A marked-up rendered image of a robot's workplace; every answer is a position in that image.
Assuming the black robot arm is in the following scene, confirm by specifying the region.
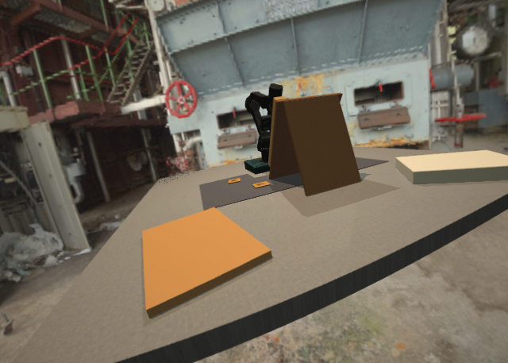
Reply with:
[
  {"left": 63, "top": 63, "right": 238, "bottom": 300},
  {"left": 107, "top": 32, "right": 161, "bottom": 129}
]
[{"left": 245, "top": 83, "right": 283, "bottom": 163}]

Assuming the brown a-frame board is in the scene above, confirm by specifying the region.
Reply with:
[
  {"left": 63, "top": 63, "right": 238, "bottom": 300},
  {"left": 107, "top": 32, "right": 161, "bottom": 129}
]
[{"left": 268, "top": 93, "right": 361, "bottom": 196}]

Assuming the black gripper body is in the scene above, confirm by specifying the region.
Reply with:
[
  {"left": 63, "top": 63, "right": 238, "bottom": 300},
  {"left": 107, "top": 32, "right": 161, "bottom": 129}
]
[{"left": 260, "top": 108, "right": 273, "bottom": 131}]

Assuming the orange flat square slab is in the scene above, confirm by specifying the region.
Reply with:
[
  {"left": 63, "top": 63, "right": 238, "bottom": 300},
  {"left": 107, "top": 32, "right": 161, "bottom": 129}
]
[{"left": 143, "top": 207, "right": 272, "bottom": 318}]

